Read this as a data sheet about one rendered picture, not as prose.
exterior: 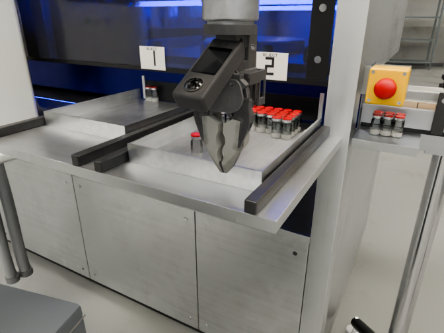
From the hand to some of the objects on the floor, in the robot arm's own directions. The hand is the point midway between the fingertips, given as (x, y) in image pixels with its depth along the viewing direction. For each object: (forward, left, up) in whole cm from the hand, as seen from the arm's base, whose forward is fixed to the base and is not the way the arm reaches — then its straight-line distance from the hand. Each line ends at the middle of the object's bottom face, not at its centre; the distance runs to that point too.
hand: (222, 166), depth 54 cm
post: (+35, -17, -92) cm, 100 cm away
